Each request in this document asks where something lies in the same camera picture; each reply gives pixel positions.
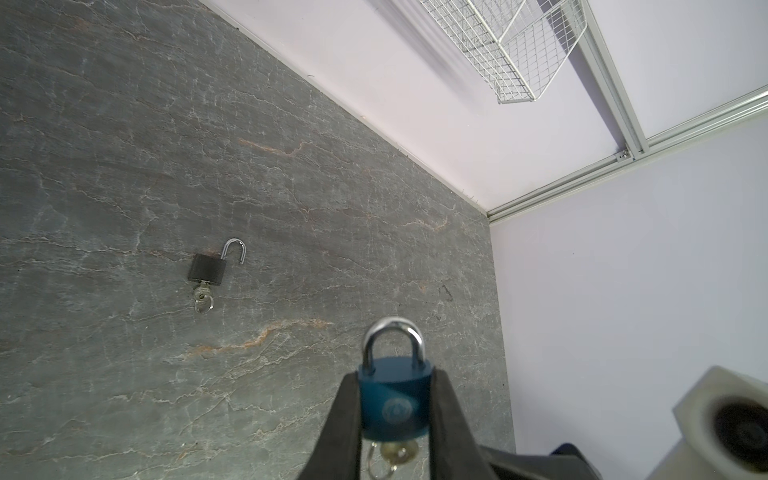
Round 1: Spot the black padlock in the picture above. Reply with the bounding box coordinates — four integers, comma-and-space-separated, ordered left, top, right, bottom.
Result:
187, 237, 247, 286

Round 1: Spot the aluminium enclosure frame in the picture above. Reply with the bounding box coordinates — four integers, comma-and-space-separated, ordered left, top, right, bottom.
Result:
486, 2, 767, 225

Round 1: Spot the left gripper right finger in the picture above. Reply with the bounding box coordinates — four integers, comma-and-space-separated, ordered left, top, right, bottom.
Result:
429, 368, 497, 479

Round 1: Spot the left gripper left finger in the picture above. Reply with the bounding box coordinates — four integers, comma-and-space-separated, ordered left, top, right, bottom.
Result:
299, 372, 362, 480

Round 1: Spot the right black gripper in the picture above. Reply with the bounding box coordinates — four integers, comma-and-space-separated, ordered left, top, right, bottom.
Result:
480, 443, 602, 480

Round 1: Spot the silver key with ring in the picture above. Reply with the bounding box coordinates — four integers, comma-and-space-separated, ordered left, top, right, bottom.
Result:
192, 281, 214, 314

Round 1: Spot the white wire shelf basket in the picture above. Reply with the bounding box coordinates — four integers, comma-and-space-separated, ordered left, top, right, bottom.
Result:
421, 0, 588, 104

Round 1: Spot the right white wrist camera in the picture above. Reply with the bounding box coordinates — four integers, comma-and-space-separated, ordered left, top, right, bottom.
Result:
649, 366, 767, 480

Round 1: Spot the small key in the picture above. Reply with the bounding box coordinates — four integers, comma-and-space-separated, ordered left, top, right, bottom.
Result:
365, 440, 420, 480

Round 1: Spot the blue padlock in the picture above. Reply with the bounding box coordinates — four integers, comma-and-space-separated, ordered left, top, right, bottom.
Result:
358, 317, 433, 442

